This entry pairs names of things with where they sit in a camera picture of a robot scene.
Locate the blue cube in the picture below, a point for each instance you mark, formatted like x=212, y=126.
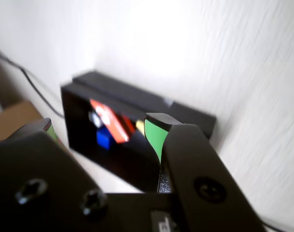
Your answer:
x=103, y=139

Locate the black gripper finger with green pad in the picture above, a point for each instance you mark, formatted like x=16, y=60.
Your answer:
x=35, y=174
x=197, y=169

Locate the white rectangular block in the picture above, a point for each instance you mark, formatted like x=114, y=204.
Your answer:
x=95, y=119

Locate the large brown cardboard box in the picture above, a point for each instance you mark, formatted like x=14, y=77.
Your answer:
x=14, y=118

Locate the orange printed box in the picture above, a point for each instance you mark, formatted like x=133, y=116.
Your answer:
x=110, y=123

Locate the black open box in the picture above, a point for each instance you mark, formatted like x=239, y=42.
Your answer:
x=74, y=120

